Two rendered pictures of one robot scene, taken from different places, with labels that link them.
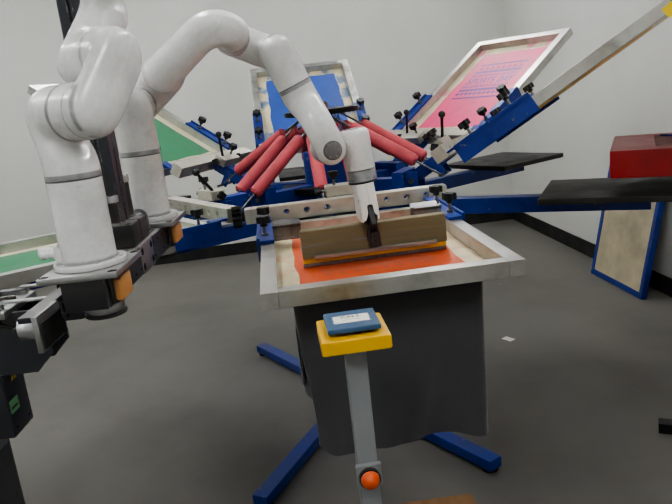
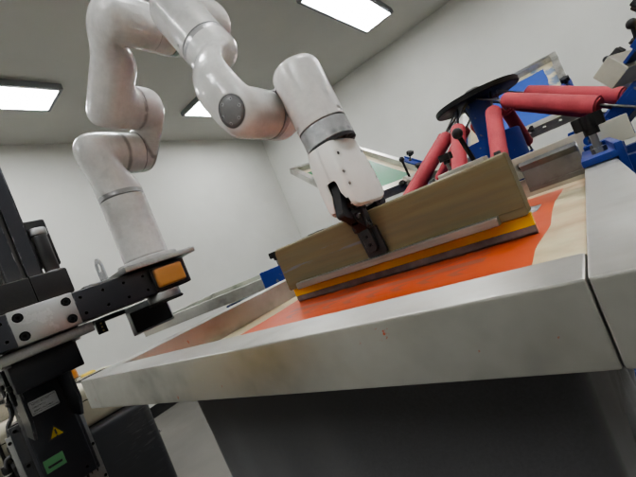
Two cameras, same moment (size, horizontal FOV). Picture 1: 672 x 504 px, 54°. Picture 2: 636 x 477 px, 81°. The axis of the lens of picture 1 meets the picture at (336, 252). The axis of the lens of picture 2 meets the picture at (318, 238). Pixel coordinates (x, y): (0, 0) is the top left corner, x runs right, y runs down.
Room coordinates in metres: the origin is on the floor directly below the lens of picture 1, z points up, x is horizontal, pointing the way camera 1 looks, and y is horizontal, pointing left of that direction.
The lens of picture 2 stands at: (1.23, -0.40, 1.04)
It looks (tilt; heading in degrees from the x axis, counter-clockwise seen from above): 0 degrees down; 42
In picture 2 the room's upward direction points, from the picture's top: 22 degrees counter-clockwise
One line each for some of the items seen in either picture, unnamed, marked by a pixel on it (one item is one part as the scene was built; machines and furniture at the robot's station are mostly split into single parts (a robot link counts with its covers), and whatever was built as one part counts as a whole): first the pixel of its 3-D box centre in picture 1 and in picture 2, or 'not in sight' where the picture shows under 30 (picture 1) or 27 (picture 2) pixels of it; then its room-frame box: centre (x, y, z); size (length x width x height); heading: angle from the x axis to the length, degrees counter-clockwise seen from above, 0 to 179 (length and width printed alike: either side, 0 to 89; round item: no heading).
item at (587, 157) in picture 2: (443, 216); (604, 164); (2.03, -0.35, 0.97); 0.30 x 0.05 x 0.07; 5
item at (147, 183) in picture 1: (140, 187); (133, 233); (1.61, 0.45, 1.21); 0.16 x 0.13 x 0.15; 90
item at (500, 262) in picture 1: (367, 245); (406, 250); (1.77, -0.09, 0.97); 0.79 x 0.58 x 0.04; 5
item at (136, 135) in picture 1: (134, 120); (113, 166); (1.62, 0.44, 1.37); 0.13 x 0.10 x 0.16; 8
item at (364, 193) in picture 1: (365, 197); (345, 172); (1.69, -0.09, 1.12); 0.10 x 0.08 x 0.11; 5
